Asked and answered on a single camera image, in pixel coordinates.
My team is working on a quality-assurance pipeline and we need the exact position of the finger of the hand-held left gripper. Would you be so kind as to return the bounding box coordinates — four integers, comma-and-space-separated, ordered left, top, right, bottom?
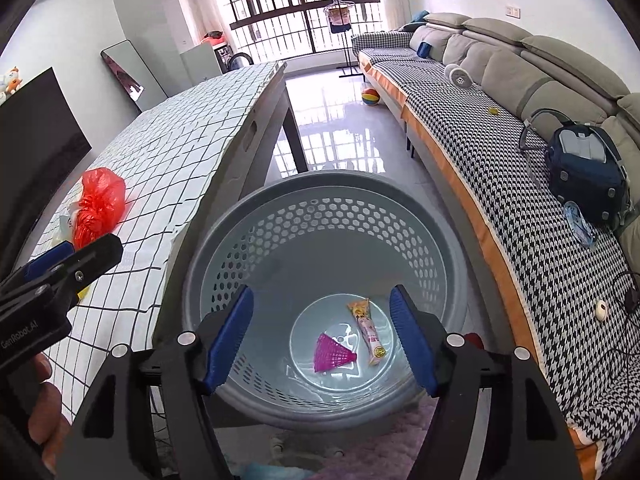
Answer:
10, 241, 76, 283
47, 233, 124, 306

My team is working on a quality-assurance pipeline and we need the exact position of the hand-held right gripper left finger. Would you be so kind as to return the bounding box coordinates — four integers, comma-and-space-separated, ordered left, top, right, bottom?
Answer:
60, 285, 256, 480

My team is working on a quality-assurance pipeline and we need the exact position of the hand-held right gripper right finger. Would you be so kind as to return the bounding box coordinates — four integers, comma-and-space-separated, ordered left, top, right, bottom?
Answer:
389, 284, 586, 480

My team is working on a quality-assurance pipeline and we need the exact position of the red plastic bag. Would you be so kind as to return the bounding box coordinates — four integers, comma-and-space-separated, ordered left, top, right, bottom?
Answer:
72, 167, 127, 250

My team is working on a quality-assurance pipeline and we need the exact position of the grey perforated plastic basket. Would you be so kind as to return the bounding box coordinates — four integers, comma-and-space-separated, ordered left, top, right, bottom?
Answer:
181, 170, 470, 418

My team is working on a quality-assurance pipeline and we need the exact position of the person's left hand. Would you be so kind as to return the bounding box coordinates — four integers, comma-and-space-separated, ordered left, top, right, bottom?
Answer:
20, 352, 71, 461

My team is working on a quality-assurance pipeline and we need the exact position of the crumpled clear plastic wrapper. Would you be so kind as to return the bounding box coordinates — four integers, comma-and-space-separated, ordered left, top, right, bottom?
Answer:
58, 205, 81, 248

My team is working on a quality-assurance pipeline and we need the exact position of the printed snack wrapper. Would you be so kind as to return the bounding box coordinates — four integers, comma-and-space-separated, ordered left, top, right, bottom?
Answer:
347, 298, 387, 367

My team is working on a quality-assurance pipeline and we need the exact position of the purple fluffy cloth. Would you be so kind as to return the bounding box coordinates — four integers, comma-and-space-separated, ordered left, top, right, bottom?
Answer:
280, 395, 446, 480

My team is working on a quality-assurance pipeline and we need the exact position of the black television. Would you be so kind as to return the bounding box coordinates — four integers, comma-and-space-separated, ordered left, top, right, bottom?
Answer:
0, 67, 92, 226

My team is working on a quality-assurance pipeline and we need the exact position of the checked tablecloth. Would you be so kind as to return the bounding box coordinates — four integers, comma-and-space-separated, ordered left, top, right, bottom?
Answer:
27, 60, 288, 426

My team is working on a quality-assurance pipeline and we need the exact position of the grey table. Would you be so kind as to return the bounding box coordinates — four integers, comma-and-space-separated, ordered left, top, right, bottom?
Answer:
150, 62, 309, 346

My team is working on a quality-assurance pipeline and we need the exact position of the plush toy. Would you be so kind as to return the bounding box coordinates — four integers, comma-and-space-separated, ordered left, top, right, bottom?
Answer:
0, 66, 23, 103

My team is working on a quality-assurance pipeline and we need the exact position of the standing mirror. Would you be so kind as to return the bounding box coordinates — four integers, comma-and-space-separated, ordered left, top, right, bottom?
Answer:
101, 39, 168, 113

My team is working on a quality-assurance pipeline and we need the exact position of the clear blue plastic bag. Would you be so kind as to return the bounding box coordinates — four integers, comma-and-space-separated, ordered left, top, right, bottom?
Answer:
562, 201, 598, 248

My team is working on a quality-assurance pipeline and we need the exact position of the white panel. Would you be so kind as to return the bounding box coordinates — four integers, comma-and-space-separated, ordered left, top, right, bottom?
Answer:
181, 41, 223, 86

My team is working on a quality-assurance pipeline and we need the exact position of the houndstooth sofa cover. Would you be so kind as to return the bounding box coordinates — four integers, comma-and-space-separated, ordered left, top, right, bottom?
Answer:
352, 30, 640, 456

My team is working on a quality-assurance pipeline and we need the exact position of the dark round appliance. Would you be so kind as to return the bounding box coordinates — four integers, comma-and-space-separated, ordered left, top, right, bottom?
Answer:
215, 42, 256, 73

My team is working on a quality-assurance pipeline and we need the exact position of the navy blue bag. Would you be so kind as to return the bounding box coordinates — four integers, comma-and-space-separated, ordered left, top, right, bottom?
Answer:
520, 109, 632, 231

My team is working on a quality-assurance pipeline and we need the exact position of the round white fan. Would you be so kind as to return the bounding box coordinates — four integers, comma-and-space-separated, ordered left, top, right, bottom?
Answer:
445, 63, 475, 90

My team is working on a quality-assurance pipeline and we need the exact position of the grey sofa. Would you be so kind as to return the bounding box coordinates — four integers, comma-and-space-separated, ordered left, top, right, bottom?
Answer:
352, 10, 640, 461

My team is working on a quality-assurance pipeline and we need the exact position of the barred window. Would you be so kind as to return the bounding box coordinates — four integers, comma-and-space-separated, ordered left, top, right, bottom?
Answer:
210, 0, 383, 63

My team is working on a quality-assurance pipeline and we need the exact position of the clothes rack stand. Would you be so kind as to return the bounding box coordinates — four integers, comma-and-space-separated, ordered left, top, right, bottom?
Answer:
325, 0, 363, 80

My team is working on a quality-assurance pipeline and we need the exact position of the pink hanging garment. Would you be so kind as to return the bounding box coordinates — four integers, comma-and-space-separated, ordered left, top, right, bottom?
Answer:
327, 7, 351, 33

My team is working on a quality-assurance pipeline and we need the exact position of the black cable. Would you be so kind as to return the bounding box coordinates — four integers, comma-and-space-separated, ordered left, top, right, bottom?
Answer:
612, 270, 640, 321

